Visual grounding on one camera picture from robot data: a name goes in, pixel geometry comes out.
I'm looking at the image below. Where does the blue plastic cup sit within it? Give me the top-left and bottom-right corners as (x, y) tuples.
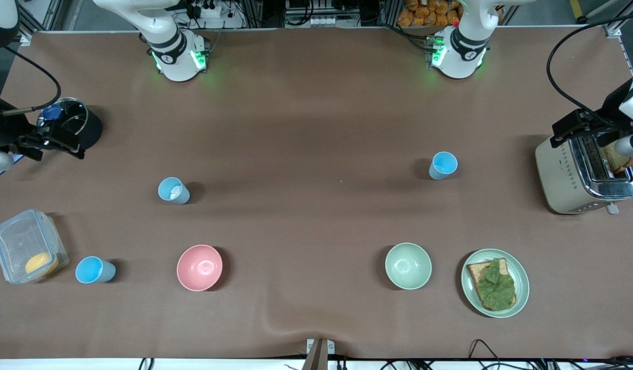
(158, 177), (191, 205)
(75, 256), (117, 284)
(429, 151), (458, 181)

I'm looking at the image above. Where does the brown bread slice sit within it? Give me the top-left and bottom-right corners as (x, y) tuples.
(602, 143), (633, 174)

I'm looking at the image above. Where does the glass lid with blue knob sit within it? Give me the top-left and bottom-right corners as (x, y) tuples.
(37, 98), (89, 142)

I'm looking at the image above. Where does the cream and chrome toaster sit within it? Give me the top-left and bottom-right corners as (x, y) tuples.
(535, 135), (633, 216)

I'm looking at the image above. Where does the clear plastic storage container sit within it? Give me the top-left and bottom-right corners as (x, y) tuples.
(0, 209), (70, 285)

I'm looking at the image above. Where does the yellow round food piece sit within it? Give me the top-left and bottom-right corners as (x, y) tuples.
(25, 252), (60, 276)

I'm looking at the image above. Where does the pale green plate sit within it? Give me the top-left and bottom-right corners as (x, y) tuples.
(461, 249), (530, 319)

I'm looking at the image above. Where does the toast slice under lettuce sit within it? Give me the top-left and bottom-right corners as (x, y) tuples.
(467, 258), (517, 312)

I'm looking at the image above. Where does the green lettuce leaf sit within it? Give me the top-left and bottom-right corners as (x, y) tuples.
(476, 258), (517, 310)

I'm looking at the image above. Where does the pink bowl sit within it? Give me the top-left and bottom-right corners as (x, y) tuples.
(176, 244), (224, 292)

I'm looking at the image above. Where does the bag of orange buns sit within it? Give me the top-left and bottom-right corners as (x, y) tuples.
(397, 0), (462, 28)

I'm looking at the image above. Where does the pale green bowl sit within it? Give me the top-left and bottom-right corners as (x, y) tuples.
(385, 243), (433, 290)

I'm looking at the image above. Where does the brown table cover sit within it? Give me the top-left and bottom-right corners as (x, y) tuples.
(0, 26), (633, 360)

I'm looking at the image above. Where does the black saucepan with blue handle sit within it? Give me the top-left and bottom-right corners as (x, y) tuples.
(0, 97), (103, 177)

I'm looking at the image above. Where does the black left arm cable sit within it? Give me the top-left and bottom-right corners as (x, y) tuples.
(546, 12), (633, 124)

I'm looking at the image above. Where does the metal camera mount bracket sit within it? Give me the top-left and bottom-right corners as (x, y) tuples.
(302, 338), (336, 370)

